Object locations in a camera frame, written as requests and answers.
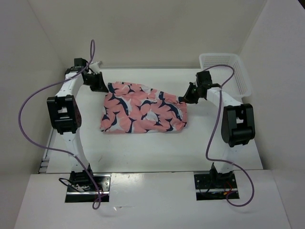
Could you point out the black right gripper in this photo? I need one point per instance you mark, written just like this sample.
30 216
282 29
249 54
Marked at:
187 97

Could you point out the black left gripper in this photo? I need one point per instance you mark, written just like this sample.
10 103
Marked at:
100 86

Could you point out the pink shark print shorts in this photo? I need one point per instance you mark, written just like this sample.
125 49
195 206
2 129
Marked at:
130 108

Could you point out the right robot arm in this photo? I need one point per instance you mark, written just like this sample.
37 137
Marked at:
235 119

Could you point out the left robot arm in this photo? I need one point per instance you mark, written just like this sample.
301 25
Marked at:
65 117

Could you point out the white plastic basket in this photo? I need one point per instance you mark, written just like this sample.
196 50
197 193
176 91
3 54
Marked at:
227 68

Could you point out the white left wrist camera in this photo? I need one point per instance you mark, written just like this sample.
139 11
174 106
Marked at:
95 67

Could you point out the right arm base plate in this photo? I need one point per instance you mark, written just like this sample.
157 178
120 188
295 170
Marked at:
206 189

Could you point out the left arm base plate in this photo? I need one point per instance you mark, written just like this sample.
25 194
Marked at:
88 193

